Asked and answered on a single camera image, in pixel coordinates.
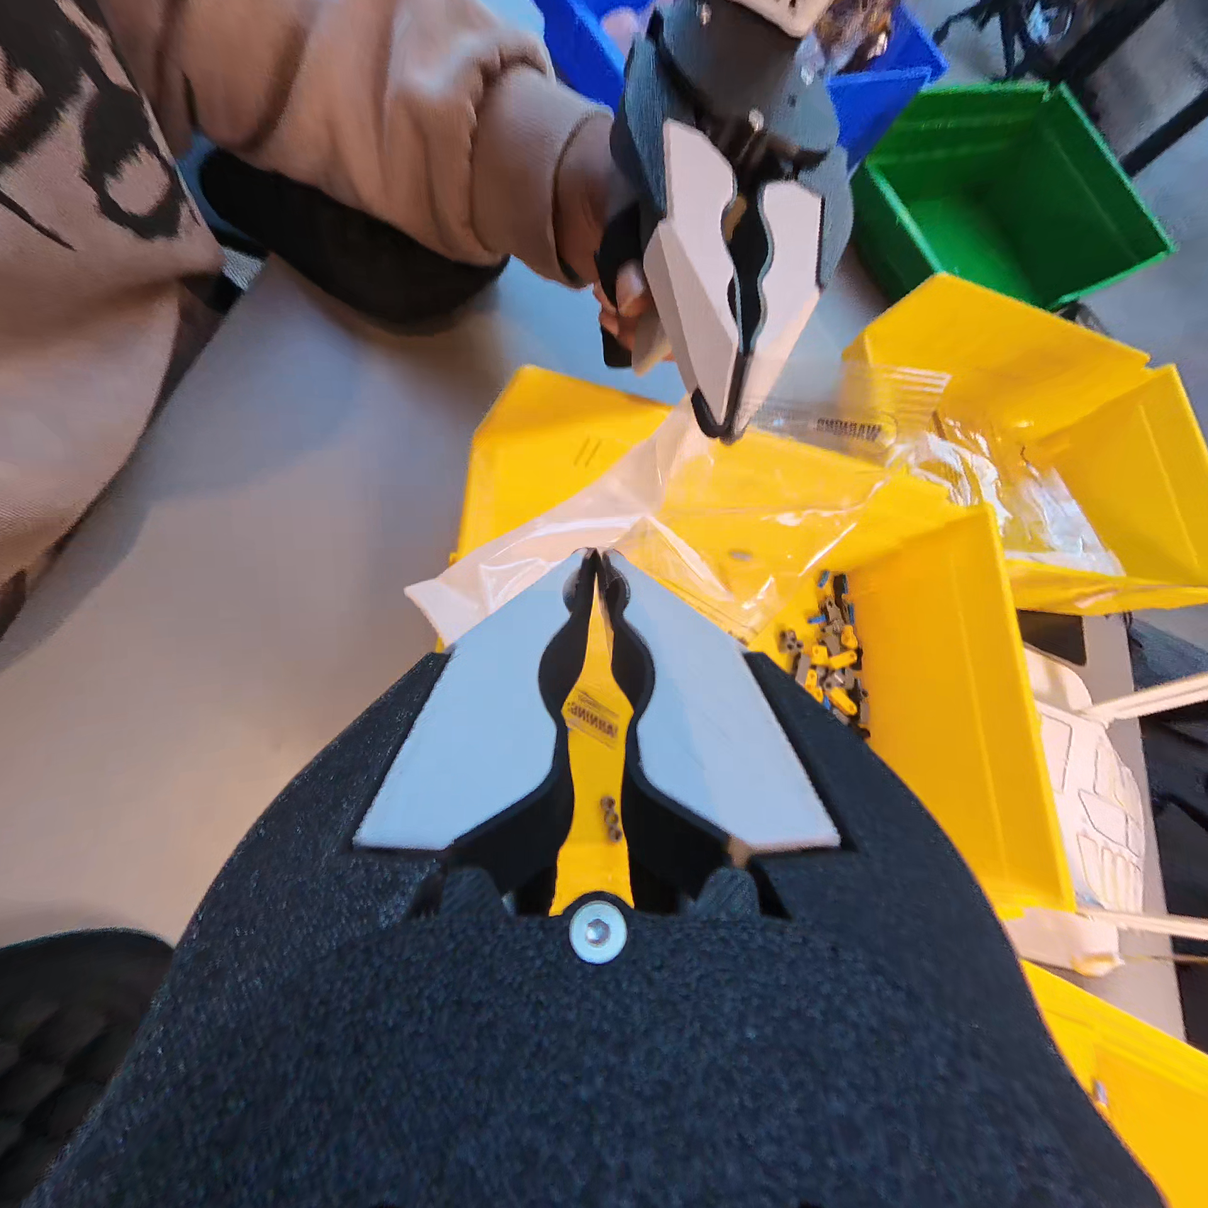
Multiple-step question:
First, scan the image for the green plastic bin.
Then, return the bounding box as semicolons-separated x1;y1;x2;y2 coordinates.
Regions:
849;81;1175;312

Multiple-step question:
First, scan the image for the yellow plastic bin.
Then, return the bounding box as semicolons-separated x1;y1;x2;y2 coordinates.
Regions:
841;272;1208;615
1023;963;1208;1208
450;366;1079;921

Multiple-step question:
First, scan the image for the blue plastic bin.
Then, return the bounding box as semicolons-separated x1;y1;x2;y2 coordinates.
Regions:
532;0;949;176

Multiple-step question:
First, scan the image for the clear bag of grey parts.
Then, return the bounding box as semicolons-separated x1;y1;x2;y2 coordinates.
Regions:
806;0;897;77

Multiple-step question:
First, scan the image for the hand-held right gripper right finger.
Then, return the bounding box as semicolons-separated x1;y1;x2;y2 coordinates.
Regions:
600;550;841;910

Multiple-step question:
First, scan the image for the grey desk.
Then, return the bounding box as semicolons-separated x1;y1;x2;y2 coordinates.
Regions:
0;255;1208;1040

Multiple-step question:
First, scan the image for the person's left hand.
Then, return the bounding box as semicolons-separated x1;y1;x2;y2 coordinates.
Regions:
554;113;664;349

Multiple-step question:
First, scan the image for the person's left forearm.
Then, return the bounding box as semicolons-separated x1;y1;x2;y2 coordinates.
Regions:
179;0;614;284

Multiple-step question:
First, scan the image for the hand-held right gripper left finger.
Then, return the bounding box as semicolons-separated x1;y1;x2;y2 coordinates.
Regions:
353;550;600;910

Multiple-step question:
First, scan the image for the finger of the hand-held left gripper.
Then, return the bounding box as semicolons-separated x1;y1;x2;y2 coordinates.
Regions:
643;121;753;442
733;183;824;437

